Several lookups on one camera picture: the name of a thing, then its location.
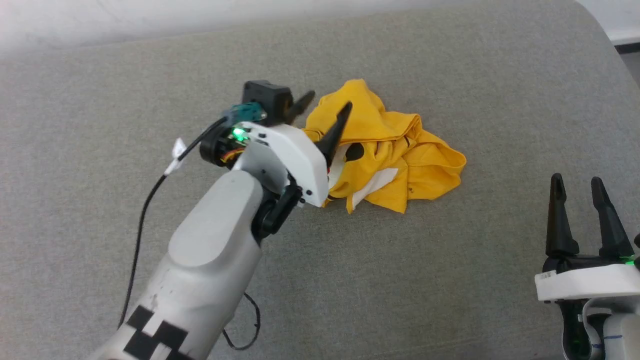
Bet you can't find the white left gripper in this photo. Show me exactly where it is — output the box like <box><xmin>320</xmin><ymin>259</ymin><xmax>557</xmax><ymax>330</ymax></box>
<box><xmin>200</xmin><ymin>89</ymin><xmax>354</xmax><ymax>208</ymax></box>

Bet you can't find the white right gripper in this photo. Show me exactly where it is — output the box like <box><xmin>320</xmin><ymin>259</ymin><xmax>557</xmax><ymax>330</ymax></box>
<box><xmin>534</xmin><ymin>173</ymin><xmax>640</xmax><ymax>302</ymax></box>

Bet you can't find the yellow printed garment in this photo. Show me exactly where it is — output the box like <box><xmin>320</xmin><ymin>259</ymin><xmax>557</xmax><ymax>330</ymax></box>
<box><xmin>301</xmin><ymin>79</ymin><xmax>467</xmax><ymax>215</ymax></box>

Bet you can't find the teal cable connector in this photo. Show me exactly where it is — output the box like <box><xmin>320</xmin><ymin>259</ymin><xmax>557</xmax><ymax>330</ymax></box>
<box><xmin>227</xmin><ymin>102</ymin><xmax>267</xmax><ymax>124</ymax></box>

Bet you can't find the black camera cable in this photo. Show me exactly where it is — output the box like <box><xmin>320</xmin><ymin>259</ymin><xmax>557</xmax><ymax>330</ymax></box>
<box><xmin>118</xmin><ymin>116</ymin><xmax>236</xmax><ymax>328</ymax></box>

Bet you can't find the white cable label tag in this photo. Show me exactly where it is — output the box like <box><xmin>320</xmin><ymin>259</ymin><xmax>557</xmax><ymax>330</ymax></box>
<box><xmin>164</xmin><ymin>138</ymin><xmax>188</xmax><ymax>176</ymax></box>

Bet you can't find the thin black cable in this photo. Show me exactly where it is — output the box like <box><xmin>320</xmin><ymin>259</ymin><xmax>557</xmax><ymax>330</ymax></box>
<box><xmin>221</xmin><ymin>292</ymin><xmax>262</xmax><ymax>351</ymax></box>

